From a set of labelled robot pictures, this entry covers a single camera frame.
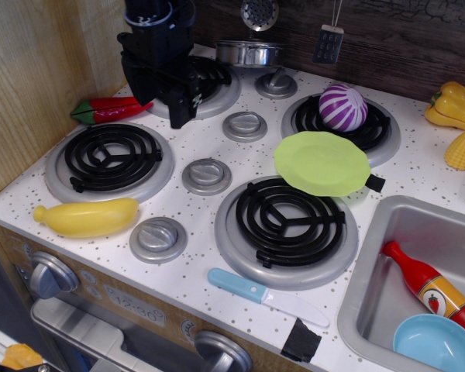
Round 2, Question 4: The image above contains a silver oven door handle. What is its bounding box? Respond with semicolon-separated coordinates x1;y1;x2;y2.
31;298;156;371

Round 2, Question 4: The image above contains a back right stove burner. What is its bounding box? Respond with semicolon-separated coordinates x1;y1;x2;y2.
281;95;401;168

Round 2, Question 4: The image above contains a silver oven knob right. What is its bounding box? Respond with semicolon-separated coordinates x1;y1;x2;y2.
195;330;253;372

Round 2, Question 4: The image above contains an oven clock display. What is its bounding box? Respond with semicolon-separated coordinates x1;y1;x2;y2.
103;284;166;327

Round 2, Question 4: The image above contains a silver oven knob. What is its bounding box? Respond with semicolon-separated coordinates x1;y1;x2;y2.
195;330;253;372
29;251;81;299

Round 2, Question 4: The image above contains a silver stove knob lower middle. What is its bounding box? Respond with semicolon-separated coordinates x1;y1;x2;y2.
181;158;233;196

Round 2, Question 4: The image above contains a hanging metal strainer ladle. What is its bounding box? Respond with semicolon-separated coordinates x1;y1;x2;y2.
241;0;279;32

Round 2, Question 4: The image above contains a silver stove knob front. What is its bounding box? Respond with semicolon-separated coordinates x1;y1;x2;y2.
129;217;188;264

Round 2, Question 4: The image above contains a back left stove burner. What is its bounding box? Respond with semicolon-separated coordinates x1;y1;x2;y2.
147;56;241;122

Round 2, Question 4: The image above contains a black tape piece front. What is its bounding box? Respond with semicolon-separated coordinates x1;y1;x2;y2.
281;318;322;363

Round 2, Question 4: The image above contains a blue handled toy knife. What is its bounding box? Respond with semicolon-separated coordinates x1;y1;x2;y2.
207;268;330;328

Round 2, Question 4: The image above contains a silver metal pot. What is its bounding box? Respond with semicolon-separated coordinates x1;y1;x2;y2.
215;40;285;68

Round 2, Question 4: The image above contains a purple striped toy onion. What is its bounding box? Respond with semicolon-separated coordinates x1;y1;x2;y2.
319;84;368;133

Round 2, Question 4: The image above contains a light blue plastic bowl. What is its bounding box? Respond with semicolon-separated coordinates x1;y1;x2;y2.
392;314;465;371

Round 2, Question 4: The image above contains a front right stove burner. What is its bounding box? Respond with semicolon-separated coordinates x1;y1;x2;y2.
215;177;358;291

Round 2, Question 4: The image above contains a silver stove knob upper middle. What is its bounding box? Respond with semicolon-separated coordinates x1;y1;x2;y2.
222;112;267;143

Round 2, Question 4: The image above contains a yellow object bottom left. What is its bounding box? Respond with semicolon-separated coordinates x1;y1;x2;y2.
0;343;43;370

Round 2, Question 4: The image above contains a silver stove knob back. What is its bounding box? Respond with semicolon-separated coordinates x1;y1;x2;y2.
255;67;298;99

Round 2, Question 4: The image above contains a black tape piece by plate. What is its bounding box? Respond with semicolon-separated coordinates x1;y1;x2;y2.
365;174;386;193

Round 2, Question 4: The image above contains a silver oven knob left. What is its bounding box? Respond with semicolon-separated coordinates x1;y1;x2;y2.
29;251;81;299

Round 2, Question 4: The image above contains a yellow toy banana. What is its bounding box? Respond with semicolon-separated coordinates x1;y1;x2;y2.
33;198;139;238

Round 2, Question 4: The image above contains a front left stove burner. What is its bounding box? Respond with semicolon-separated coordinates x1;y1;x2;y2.
45;123;174;203

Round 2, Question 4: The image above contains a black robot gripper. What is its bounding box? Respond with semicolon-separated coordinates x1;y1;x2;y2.
117;1;202;129

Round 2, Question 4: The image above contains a silver metal sink basin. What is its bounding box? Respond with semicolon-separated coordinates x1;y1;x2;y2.
337;196;465;371

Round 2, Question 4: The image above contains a red toy sauce bottle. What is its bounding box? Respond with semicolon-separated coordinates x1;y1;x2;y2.
384;241;465;328

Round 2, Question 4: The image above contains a stove burner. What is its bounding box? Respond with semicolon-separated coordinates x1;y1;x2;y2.
45;123;174;203
147;56;241;122
281;95;401;168
215;177;358;291

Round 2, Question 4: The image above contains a green plastic plate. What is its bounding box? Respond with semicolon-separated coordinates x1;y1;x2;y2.
274;131;371;197

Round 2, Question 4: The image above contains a red toy chili pepper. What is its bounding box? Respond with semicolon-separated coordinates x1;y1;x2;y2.
70;97;153;125

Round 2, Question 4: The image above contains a yellow toy bell pepper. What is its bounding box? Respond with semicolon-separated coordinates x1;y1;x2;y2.
424;81;465;130

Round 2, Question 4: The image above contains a silver stove knob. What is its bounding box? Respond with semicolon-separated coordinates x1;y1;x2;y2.
255;67;298;99
129;217;188;264
222;112;267;143
181;158;233;196

